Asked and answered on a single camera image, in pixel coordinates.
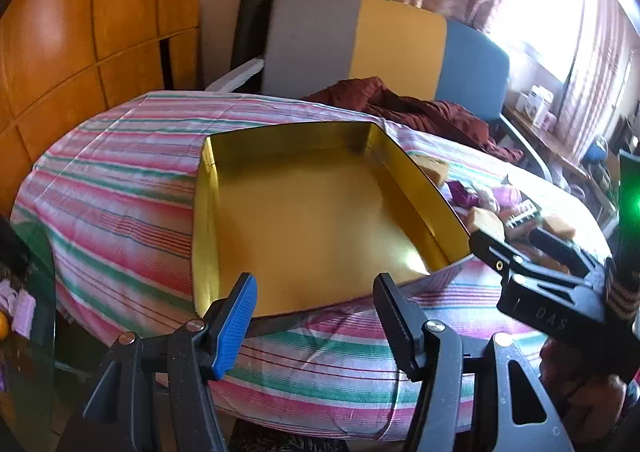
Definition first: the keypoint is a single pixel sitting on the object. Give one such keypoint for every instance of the white carton box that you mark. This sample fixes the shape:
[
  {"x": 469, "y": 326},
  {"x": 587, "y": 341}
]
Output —
[{"x": 537, "y": 100}]

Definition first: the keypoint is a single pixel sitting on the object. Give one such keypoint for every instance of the glass side table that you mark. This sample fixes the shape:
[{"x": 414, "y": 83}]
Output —
[{"x": 35, "y": 382}]

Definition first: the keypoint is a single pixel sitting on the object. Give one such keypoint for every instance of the white plastic bag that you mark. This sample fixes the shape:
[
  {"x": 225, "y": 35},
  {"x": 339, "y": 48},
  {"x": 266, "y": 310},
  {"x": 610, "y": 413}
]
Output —
[{"x": 486, "y": 200}]

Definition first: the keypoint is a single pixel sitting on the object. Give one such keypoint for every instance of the pale purple plastic items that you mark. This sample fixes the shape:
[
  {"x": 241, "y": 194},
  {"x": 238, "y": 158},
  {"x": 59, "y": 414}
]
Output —
[{"x": 22, "y": 307}]

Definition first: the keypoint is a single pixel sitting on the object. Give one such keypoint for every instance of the yellow sponge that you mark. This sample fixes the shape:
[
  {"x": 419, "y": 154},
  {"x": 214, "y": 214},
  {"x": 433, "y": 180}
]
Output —
[
  {"x": 484, "y": 222},
  {"x": 432, "y": 170},
  {"x": 560, "y": 226}
]

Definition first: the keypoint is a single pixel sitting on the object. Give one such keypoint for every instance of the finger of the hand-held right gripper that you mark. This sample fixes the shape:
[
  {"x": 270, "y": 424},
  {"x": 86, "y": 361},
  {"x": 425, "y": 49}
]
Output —
[
  {"x": 490, "y": 247},
  {"x": 555, "y": 244}
]

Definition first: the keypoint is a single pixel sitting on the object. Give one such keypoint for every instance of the black rolled mat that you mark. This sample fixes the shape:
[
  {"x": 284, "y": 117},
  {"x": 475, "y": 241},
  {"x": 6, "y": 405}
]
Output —
[{"x": 255, "y": 17}]

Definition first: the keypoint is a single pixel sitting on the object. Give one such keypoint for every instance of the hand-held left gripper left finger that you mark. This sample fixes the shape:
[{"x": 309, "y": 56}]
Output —
[{"x": 235, "y": 324}]

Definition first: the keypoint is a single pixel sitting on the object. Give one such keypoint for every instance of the grey yellow blue sofa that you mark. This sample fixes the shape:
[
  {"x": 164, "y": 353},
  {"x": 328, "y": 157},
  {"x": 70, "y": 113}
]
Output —
[{"x": 395, "y": 47}]

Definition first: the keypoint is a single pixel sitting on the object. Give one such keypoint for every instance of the person's right forearm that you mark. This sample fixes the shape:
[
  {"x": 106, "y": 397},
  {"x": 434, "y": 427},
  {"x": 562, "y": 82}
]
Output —
[{"x": 595, "y": 397}]

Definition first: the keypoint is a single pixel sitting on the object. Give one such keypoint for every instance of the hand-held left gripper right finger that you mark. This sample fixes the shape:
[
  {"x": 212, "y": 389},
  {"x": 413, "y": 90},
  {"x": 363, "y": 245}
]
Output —
[{"x": 400, "y": 327}]

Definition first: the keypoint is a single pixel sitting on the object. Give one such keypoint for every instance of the purple plastic item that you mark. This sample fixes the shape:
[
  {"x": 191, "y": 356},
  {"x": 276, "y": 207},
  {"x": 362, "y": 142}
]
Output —
[{"x": 462, "y": 193}]

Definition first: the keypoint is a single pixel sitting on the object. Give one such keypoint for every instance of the orange fruit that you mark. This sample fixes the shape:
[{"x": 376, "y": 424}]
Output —
[{"x": 2, "y": 324}]

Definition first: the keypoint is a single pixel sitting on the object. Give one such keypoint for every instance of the striped bed sheet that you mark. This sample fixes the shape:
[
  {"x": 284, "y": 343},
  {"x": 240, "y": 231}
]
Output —
[{"x": 125, "y": 182}]

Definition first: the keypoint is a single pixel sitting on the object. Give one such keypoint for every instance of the wooden desk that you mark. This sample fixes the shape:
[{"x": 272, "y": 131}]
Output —
[{"x": 555, "y": 142}]

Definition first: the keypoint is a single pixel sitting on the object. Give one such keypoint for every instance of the gold tin box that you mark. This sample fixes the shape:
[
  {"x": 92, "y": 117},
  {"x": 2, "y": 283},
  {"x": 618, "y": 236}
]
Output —
[{"x": 310, "y": 217}]

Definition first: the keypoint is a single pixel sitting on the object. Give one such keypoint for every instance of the maroon cloth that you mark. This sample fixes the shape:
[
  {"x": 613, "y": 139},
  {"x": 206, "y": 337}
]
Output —
[{"x": 430, "y": 117}]

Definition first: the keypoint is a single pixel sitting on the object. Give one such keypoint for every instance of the green ended snack bar box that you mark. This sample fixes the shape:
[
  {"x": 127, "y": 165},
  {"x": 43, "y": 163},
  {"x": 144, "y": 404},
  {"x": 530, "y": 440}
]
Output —
[{"x": 522, "y": 218}]

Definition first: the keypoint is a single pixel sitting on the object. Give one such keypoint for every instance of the dark patterned rug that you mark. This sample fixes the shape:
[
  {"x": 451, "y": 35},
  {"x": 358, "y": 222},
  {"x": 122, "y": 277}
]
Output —
[{"x": 290, "y": 439}]

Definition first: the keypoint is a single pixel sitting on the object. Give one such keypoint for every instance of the wooden wardrobe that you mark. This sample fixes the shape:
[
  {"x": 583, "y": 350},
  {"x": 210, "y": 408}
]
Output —
[{"x": 75, "y": 32}]

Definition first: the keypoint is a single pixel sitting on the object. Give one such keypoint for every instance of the pink white plastic pack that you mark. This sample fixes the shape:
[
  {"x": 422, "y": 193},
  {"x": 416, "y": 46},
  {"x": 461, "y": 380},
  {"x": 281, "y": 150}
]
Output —
[{"x": 510, "y": 194}]

